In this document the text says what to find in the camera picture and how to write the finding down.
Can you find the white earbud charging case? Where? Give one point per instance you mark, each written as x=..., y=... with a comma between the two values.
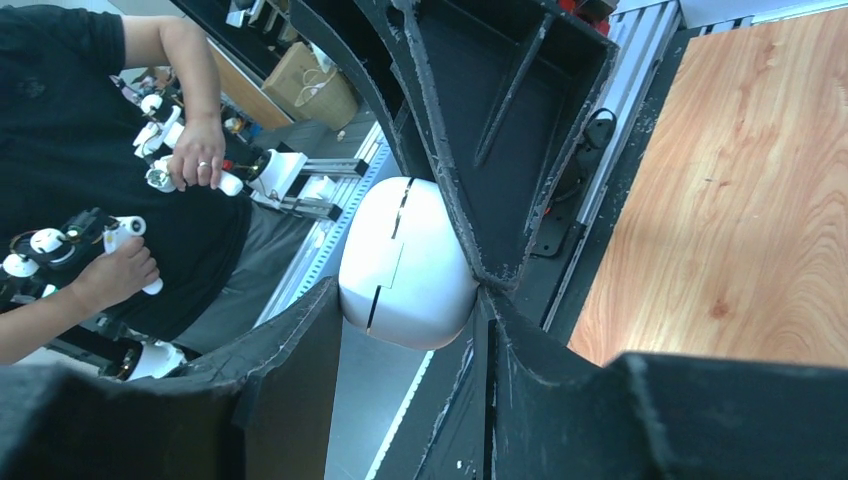
x=404, y=278

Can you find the cardboard box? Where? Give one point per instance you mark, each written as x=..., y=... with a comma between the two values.
x=301, y=88

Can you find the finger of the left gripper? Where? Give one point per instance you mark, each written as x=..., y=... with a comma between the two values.
x=499, y=91
x=342, y=31

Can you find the operator left hand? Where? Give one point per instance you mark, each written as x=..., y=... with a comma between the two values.
x=114, y=277

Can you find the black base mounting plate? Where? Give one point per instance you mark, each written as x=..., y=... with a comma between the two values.
x=574, y=233

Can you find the person in black shirt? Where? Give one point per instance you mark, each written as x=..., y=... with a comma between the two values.
x=67, y=137

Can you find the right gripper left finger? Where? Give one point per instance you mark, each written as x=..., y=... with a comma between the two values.
x=258, y=408

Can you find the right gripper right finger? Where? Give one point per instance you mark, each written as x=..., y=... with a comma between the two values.
x=532, y=409

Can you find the operator right hand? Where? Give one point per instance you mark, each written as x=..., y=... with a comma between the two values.
x=198, y=155

